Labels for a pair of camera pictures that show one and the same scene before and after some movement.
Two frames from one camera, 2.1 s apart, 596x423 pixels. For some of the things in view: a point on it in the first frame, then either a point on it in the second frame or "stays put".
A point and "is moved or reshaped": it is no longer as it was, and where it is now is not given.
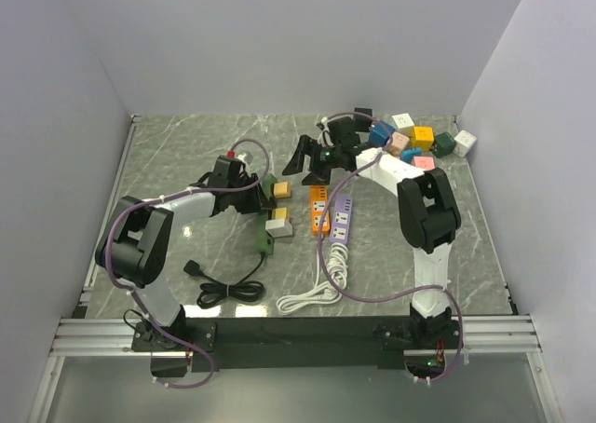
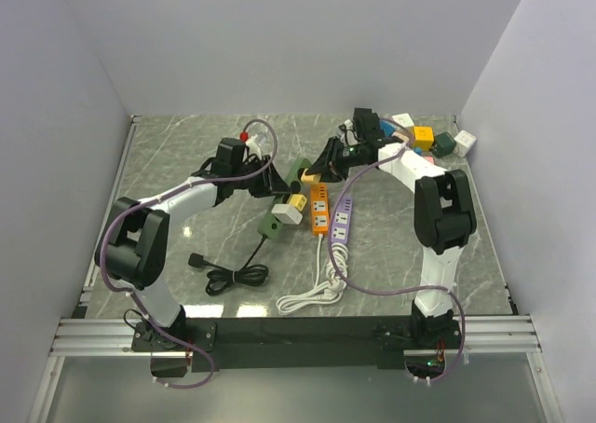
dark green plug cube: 443,144 stays put
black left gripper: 257,200 to 269,183
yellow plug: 282,189 is moved or reshaped
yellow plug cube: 422,137 stays put
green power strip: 264,214 is moved or reshaped
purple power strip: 341,219 stays put
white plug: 278,227 to 286,213
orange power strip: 318,198 stays put
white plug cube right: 464,143 stays put
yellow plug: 281,212 to 298,200
